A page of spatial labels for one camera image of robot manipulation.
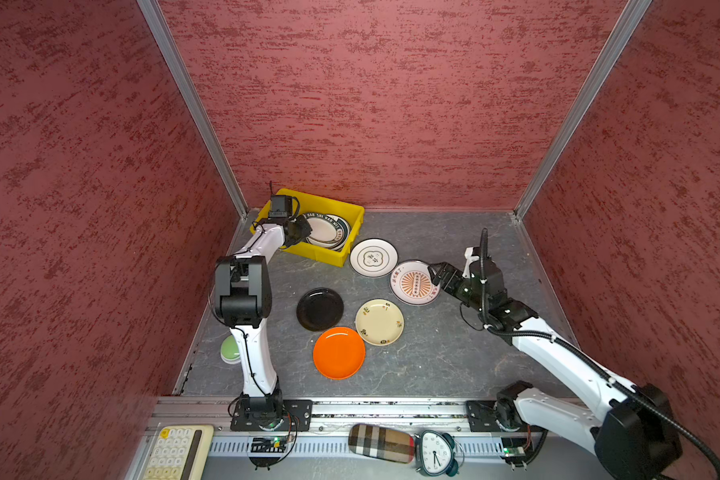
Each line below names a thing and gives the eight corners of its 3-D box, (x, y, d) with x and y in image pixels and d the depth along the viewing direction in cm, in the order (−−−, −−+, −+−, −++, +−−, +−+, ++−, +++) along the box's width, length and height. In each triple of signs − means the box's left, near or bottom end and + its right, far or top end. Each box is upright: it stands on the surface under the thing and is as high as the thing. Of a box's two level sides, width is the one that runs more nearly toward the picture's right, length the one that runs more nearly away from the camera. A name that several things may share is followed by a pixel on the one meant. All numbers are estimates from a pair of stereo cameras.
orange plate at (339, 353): (311, 379, 82) (310, 377, 80) (317, 328, 91) (316, 326, 90) (365, 379, 82) (365, 377, 80) (365, 329, 91) (365, 326, 90)
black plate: (294, 331, 91) (293, 327, 89) (301, 291, 100) (300, 287, 97) (342, 331, 91) (341, 328, 89) (344, 291, 100) (344, 287, 98)
